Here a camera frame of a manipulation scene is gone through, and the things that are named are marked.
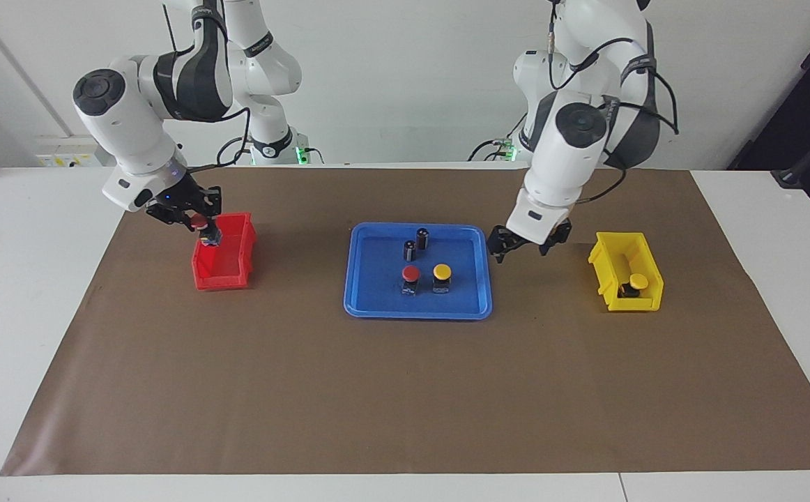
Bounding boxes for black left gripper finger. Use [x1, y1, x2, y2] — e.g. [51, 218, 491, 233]
[487, 225, 517, 264]
[539, 222, 573, 257]

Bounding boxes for blue plastic tray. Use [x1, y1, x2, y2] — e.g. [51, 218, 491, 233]
[344, 222, 494, 321]

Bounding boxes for yellow plastic bin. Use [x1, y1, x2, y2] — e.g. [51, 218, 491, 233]
[588, 231, 664, 312]

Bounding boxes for red plastic bin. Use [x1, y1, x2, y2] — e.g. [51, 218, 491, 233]
[191, 212, 258, 291]

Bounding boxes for brown paper mat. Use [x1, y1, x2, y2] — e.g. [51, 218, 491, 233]
[0, 166, 810, 476]

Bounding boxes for black panel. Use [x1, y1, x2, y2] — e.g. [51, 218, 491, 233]
[726, 0, 810, 204]

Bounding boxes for black base cable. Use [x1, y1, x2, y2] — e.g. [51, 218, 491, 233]
[468, 110, 528, 162]
[216, 136, 254, 166]

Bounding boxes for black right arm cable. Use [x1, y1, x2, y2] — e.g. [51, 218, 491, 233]
[185, 106, 252, 174]

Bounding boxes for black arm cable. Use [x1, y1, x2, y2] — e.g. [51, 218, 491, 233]
[548, 0, 680, 204]
[185, 106, 252, 174]

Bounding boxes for white wall socket box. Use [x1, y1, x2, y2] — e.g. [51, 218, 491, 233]
[34, 136, 116, 168]

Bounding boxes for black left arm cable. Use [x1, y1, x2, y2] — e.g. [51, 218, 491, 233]
[548, 0, 680, 204]

